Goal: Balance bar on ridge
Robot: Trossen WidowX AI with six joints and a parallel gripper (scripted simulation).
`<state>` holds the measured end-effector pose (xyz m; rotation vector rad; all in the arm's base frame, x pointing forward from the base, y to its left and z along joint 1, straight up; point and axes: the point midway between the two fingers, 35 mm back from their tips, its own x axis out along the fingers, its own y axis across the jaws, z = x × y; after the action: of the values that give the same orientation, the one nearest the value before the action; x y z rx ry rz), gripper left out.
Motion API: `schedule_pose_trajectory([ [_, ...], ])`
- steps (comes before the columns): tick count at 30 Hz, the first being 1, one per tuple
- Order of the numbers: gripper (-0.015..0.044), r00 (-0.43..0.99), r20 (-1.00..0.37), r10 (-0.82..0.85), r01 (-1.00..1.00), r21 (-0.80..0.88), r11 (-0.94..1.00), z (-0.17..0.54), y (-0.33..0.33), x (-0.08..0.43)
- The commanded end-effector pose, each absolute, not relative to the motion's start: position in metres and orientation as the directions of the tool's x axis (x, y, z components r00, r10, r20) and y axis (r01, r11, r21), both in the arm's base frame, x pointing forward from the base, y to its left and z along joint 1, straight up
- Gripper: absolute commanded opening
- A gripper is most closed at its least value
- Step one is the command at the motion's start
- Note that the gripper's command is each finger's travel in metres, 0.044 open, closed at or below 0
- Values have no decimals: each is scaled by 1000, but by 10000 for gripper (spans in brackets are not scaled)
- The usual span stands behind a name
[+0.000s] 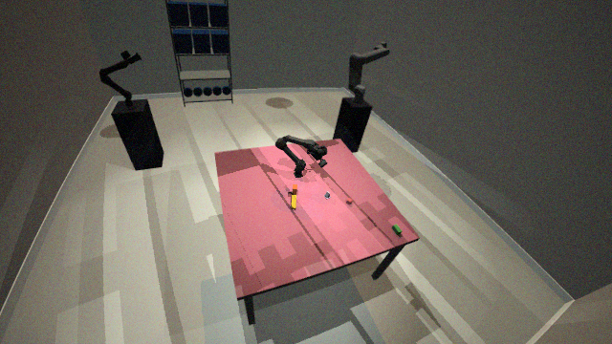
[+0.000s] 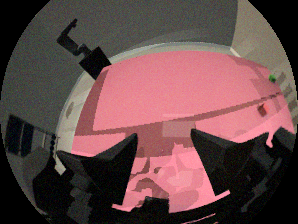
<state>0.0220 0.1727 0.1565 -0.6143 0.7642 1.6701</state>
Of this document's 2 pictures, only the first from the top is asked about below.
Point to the yellow bar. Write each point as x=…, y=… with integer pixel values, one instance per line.
x=294, y=196

